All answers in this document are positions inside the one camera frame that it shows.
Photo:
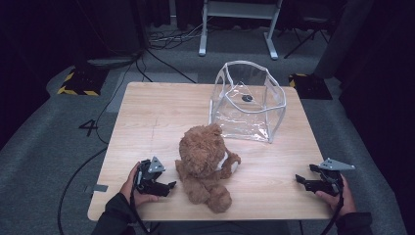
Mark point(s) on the transparent plastic bag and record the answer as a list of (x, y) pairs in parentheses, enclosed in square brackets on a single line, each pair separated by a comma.
[(248, 120)]

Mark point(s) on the black tripod stand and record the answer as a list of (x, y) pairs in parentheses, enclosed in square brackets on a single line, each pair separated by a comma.
[(306, 36)]

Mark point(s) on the white desk frame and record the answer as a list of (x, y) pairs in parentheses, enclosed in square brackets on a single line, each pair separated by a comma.
[(239, 9)]

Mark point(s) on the person's right hand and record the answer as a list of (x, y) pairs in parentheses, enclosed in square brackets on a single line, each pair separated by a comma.
[(344, 199)]

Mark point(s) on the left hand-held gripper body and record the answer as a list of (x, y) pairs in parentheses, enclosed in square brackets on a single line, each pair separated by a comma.
[(147, 178)]

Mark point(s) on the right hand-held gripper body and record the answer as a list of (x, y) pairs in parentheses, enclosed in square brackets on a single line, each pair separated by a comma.
[(329, 179)]

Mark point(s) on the brown teddy bear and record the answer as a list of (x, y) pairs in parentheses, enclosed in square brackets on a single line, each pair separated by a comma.
[(202, 163)]

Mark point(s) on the person's left hand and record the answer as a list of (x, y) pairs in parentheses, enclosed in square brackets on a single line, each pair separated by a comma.
[(129, 189)]

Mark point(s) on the black yellow striped base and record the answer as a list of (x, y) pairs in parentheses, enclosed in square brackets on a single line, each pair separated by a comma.
[(83, 83), (310, 86)]

